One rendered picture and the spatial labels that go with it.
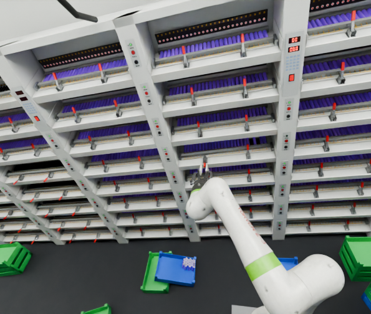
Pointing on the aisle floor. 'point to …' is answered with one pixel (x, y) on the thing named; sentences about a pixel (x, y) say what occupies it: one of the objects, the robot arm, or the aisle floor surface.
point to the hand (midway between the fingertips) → (203, 169)
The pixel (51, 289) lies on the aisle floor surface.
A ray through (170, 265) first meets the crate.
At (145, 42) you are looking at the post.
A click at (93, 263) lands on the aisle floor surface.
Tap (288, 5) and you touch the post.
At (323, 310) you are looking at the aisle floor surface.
